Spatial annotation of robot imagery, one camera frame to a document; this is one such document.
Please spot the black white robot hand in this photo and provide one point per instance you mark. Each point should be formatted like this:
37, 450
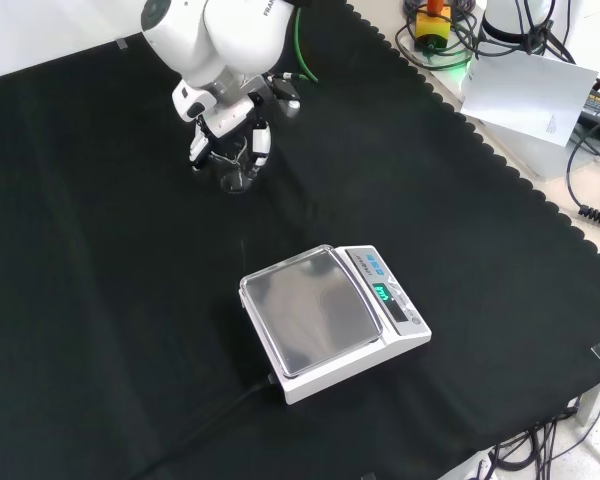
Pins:
230, 120

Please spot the clear glass beaker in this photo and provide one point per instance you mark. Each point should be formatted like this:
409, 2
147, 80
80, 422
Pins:
236, 177

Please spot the black bench cloth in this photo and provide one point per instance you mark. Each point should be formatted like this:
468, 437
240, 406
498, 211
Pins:
105, 250

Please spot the white electronic balance steel pan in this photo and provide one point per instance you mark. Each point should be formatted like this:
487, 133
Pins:
325, 310

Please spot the yellow stop button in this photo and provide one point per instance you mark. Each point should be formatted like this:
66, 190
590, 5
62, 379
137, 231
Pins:
432, 27

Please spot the pale board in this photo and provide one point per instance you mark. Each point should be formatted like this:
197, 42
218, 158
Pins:
525, 95

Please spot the white box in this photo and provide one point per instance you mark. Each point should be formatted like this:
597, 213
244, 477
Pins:
550, 157

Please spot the white wrist camera shell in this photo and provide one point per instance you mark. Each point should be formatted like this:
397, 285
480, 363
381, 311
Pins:
187, 97

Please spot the aluminium bench frame post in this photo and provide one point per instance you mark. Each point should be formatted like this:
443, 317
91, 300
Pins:
597, 400

